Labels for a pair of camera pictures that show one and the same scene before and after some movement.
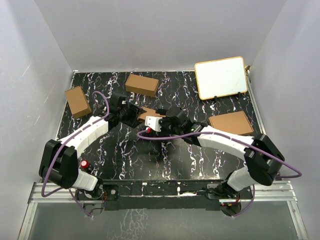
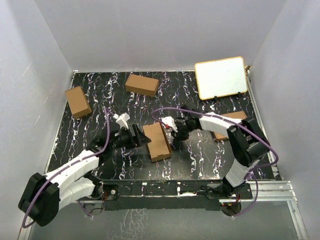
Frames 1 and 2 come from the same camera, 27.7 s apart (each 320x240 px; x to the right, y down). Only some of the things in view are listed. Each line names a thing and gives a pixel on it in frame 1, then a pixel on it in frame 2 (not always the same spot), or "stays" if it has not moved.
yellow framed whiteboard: x=221 y=78 stays
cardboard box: x=149 y=112 -> x=159 y=147
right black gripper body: x=167 y=128 -> x=184 y=128
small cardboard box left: x=78 y=102 stays
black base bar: x=130 y=194 stays
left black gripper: x=134 y=112 -> x=138 y=140
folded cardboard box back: x=142 y=85 stays
